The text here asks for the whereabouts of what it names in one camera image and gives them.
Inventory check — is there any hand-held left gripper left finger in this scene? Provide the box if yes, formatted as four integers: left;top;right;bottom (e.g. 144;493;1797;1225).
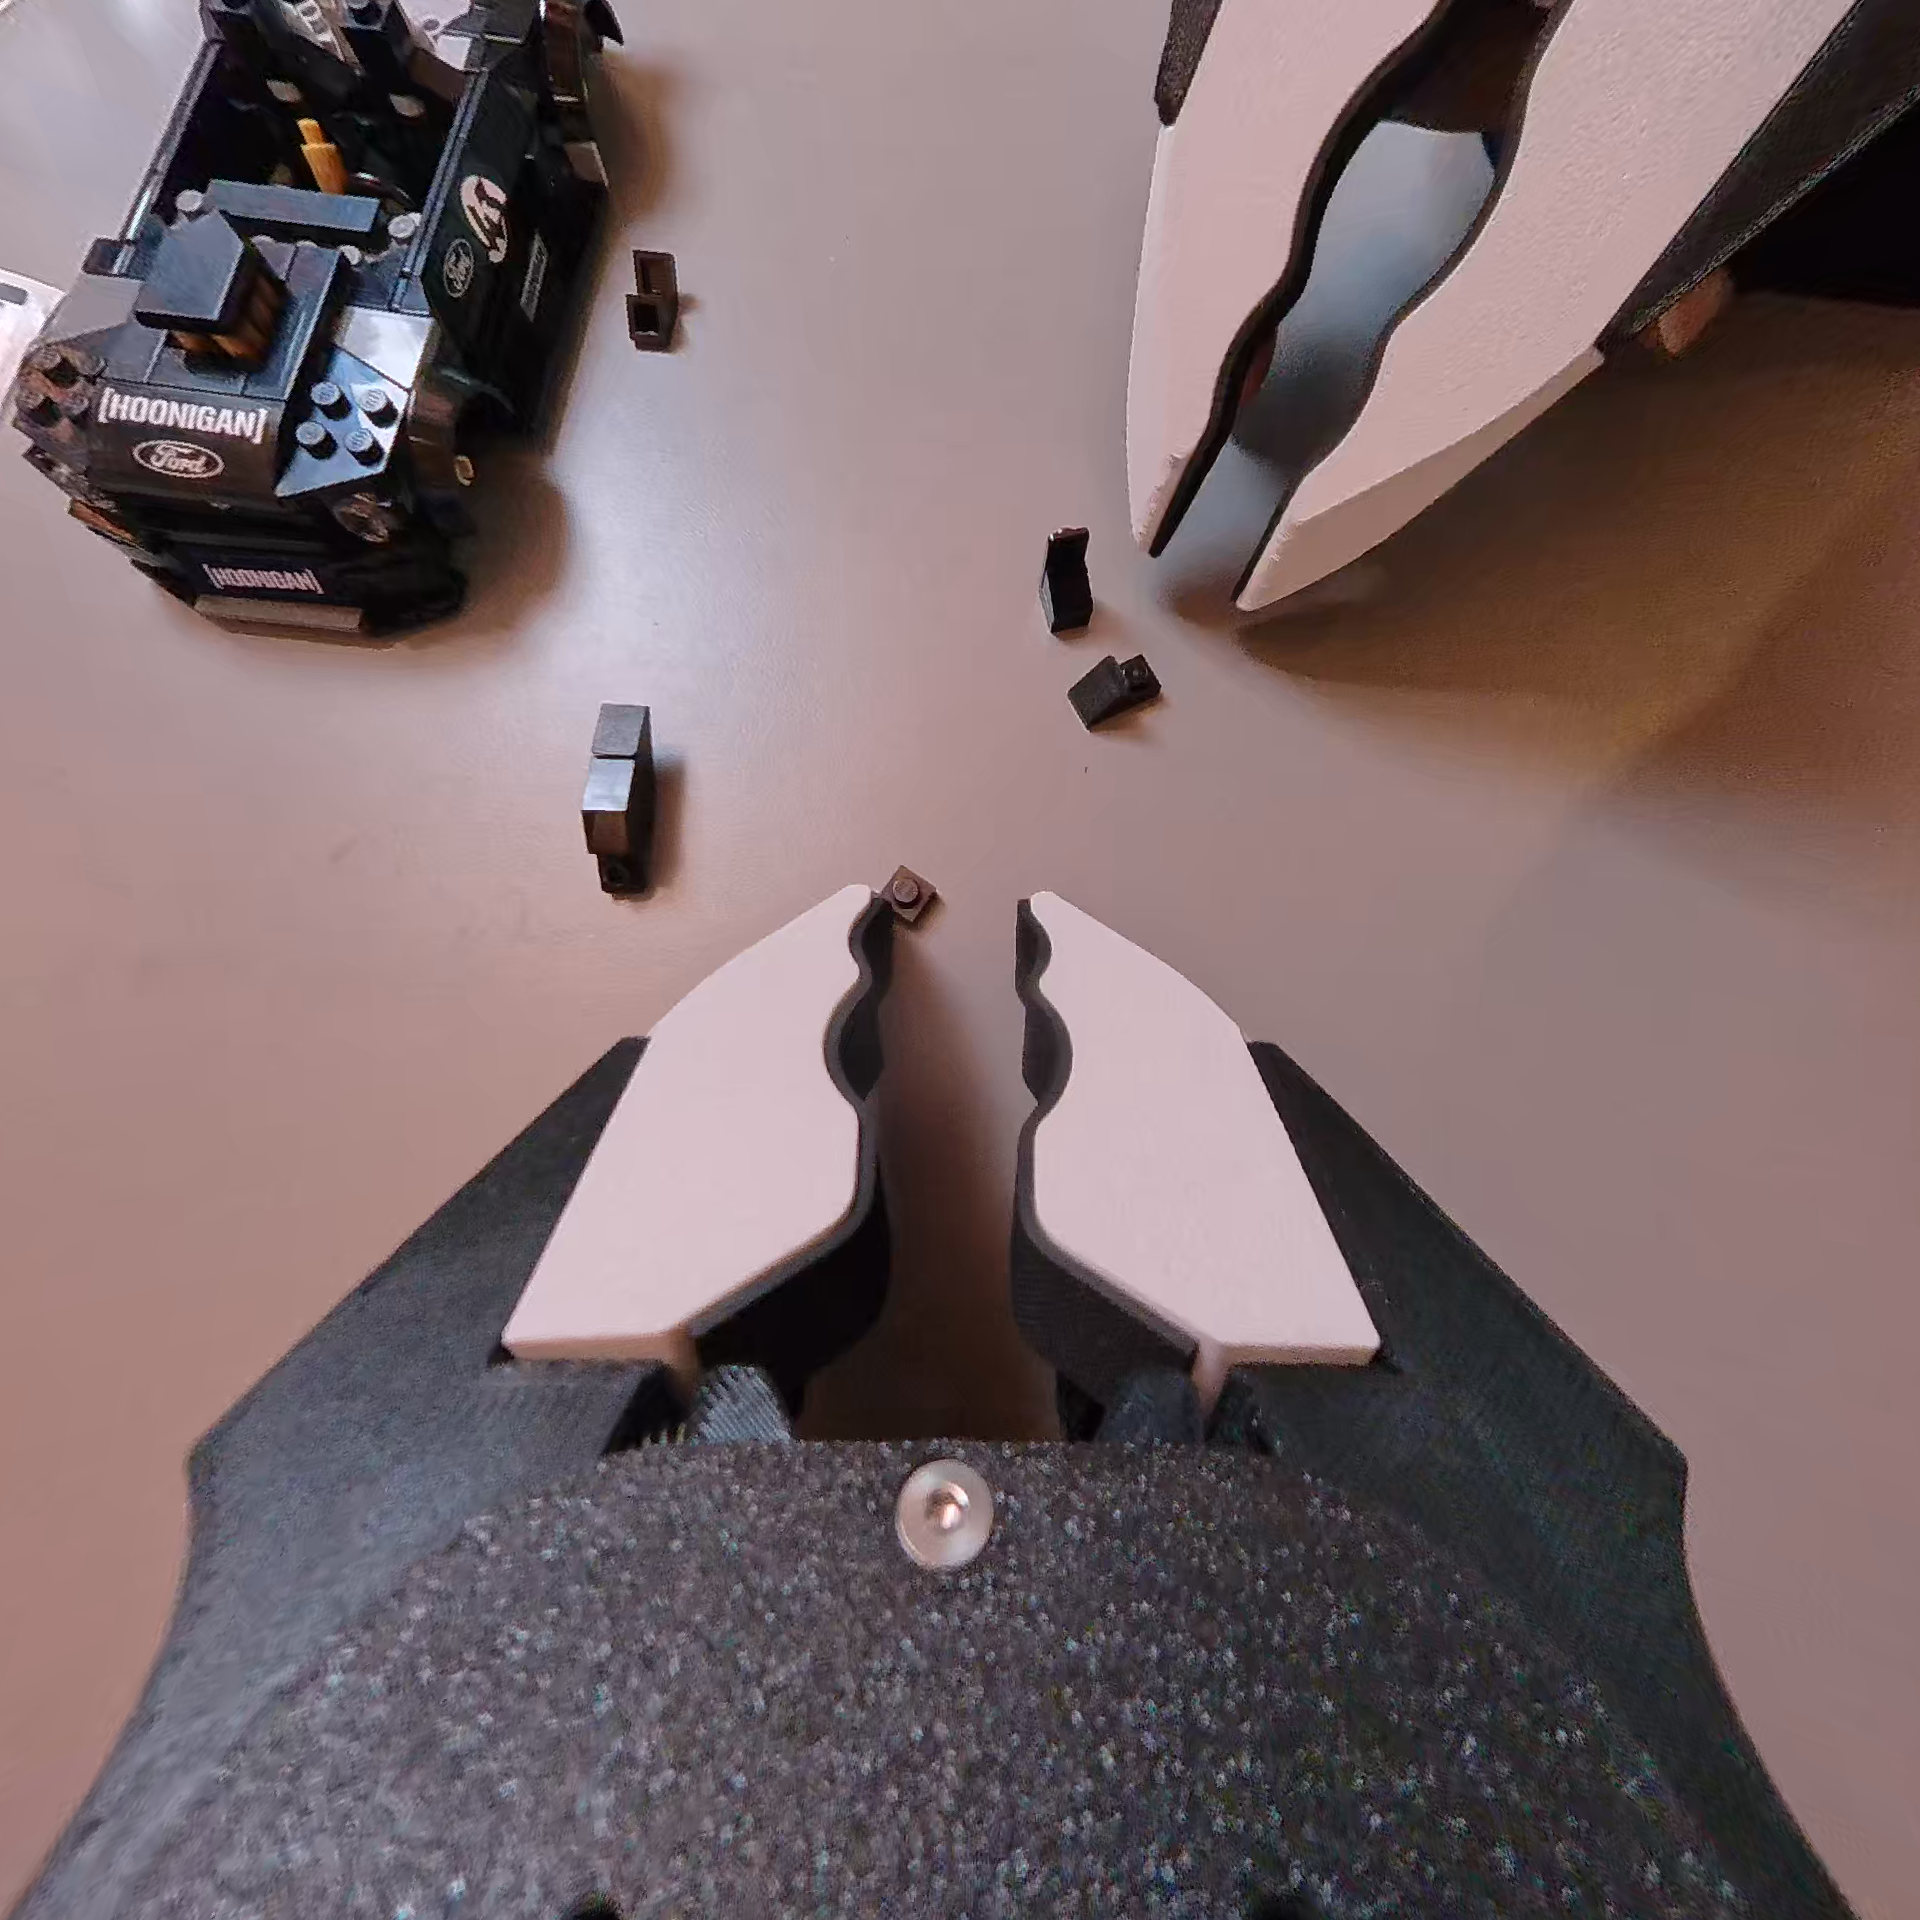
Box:
504;883;896;1436

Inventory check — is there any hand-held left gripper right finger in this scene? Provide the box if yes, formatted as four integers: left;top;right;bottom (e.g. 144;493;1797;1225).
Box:
1013;891;1385;1436

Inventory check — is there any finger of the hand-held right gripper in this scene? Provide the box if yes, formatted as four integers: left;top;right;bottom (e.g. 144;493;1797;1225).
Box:
1235;0;1867;618
1126;0;1450;560

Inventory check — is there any long black lego piece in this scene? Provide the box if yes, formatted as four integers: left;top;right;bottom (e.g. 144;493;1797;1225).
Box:
581;704;659;899

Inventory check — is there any black lego car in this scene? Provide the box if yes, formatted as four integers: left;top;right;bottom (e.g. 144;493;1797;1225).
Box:
9;0;625;640

